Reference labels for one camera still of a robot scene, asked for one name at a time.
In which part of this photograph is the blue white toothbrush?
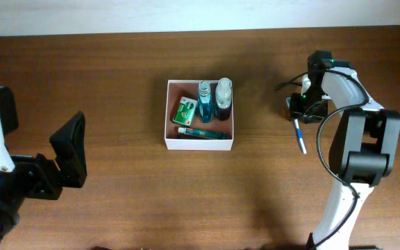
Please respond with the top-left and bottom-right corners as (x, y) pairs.
(285, 97), (307, 155)

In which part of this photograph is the clear bottle dark liquid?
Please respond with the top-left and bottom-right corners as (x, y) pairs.
(215, 78), (232, 121)

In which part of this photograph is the teal mouthwash bottle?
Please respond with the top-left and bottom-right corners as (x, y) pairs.
(197, 81), (213, 123)

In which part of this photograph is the white teal toothpaste tube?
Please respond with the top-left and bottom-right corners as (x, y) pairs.
(177, 127), (227, 140)

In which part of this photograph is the green soap box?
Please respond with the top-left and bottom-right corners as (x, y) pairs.
(172, 97), (198, 127)

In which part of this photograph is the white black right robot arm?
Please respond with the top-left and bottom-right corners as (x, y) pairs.
(287, 51), (400, 249)

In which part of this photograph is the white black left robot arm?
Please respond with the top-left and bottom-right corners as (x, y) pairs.
(0, 86), (88, 244)

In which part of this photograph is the white cardboard box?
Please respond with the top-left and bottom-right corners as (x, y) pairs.
(164, 80), (235, 151)

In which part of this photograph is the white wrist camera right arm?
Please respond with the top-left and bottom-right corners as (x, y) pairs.
(301, 74), (311, 95)

